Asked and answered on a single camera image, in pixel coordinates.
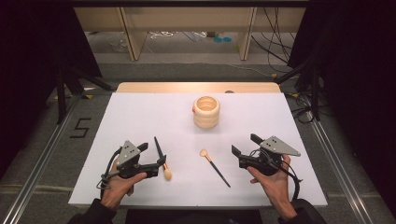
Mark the light wooden shelf unit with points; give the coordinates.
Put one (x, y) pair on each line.
(186, 18)

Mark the black curtain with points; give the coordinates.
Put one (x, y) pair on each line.
(31, 62)
(358, 77)

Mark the small-headed black makeup brush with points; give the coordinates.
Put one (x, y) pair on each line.
(218, 170)

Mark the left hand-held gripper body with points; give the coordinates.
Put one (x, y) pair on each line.
(128, 152)

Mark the wooden table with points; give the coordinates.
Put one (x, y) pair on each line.
(174, 87)

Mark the white table mat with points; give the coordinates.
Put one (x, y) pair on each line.
(174, 124)

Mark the blue disc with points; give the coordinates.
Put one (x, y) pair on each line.
(218, 39)
(227, 39)

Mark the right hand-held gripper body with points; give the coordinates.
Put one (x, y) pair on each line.
(277, 146)

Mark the person's right hand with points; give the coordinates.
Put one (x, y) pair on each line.
(277, 189)

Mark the large-headed black makeup brush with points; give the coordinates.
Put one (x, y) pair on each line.
(159, 149)

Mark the ribbed wooden brush holder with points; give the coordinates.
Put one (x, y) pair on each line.
(206, 119)

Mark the person's left hand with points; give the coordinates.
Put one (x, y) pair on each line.
(116, 189)

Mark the aluminium rail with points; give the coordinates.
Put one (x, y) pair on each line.
(37, 177)
(339, 174)

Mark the black metal stand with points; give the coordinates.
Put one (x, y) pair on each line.
(315, 93)
(61, 96)

